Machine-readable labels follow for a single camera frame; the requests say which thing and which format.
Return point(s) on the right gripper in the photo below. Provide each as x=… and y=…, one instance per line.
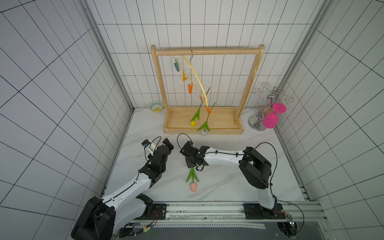
x=190, y=156

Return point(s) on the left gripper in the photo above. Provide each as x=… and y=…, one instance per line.
x=167, y=143

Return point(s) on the pink tulip flower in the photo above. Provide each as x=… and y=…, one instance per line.
x=192, y=179

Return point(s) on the yellow tulip flower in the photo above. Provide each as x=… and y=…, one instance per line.
x=196, y=116

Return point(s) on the white tulip flower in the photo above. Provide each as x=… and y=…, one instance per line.
x=204, y=128

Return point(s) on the orange clothespin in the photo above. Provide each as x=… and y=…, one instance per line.
x=208, y=109
x=185, y=77
x=190, y=87

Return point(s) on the pink clothespin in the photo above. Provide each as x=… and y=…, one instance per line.
x=202, y=98

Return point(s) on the yellow clothes hanger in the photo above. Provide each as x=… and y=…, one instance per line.
x=200, y=89

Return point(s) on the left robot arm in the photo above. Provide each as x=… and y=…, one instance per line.
x=103, y=217

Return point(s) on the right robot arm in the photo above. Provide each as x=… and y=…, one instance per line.
x=254, y=166

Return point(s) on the small patterned bowl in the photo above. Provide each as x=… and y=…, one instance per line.
x=156, y=106

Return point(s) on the chrome glass holder stand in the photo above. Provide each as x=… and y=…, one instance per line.
x=273, y=95

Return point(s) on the teal clothespin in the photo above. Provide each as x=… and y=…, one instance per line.
x=177, y=65

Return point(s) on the patterned glass on stand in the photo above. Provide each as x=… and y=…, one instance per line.
x=265, y=110

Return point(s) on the pink plastic wine glass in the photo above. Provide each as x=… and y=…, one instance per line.
x=271, y=119

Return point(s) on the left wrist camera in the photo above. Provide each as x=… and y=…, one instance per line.
x=146, y=143

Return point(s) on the wooden hanging rack frame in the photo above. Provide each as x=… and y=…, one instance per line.
x=212, y=119

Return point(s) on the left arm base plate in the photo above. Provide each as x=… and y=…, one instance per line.
x=155, y=212

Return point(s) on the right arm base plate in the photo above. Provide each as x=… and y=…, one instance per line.
x=257, y=212

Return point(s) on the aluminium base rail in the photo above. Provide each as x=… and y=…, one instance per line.
x=228, y=214

